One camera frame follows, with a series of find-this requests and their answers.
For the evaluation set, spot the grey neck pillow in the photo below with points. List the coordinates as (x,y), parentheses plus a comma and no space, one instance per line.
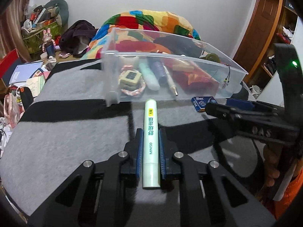
(59,10)

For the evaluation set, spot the pink hand model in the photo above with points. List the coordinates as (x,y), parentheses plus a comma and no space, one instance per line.
(12,110)

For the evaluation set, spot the wooden door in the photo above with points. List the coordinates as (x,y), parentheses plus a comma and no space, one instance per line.
(259,33)

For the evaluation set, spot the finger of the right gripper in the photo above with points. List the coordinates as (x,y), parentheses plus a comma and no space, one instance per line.
(228,113)
(240,104)

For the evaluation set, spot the black garment on bed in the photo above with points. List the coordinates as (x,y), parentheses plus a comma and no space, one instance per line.
(180,46)

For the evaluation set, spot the dark purple clothes pile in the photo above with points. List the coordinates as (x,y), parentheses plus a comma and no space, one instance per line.
(76,39)

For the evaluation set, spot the wooden shelf unit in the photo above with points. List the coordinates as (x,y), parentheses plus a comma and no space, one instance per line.
(284,33)

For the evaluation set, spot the black orange tool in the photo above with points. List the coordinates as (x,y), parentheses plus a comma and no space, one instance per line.
(26,97)

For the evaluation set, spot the blue booklet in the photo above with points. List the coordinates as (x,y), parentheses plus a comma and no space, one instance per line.
(23,72)

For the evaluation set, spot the green patterned small box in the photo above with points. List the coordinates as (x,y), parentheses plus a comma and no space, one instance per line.
(130,80)

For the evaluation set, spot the green storage basket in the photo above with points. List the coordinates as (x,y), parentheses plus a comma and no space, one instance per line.
(33,39)

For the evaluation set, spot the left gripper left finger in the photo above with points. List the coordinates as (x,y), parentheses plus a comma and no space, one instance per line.
(94,193)

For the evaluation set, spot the colourful patchwork duvet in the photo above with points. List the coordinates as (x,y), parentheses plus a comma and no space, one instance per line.
(163,21)

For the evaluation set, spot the pale green miniso tube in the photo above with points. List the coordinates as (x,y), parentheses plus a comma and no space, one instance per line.
(151,164)

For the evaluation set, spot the striped curtain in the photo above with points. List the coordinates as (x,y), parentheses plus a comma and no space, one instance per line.
(12,15)

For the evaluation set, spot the pink rabbit figurine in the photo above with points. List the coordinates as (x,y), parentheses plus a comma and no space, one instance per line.
(48,45)

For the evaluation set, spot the grey black blanket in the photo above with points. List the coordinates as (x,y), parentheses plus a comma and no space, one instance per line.
(69,123)

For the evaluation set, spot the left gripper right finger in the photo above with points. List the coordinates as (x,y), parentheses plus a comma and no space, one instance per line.
(209,194)

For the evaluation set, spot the clear plastic storage bin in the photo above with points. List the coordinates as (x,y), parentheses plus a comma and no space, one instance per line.
(131,42)

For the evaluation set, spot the red box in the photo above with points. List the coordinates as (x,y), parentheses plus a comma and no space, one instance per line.
(9,63)

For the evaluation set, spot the person's right hand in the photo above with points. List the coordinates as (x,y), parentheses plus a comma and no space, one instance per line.
(271,161)

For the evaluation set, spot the green round jar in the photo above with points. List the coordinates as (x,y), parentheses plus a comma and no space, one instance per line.
(212,57)

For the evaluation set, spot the white floral pen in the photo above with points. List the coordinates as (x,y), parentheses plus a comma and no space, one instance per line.
(170,82)

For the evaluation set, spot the blue staples box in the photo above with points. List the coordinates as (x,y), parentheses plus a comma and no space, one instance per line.
(201,102)

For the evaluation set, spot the purple black tube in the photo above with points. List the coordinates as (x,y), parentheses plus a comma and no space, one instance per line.
(159,71)

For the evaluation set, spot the mint green bottle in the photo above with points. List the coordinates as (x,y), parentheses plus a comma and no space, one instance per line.
(148,76)

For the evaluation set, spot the red gold packet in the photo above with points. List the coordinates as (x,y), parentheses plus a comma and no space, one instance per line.
(190,77)

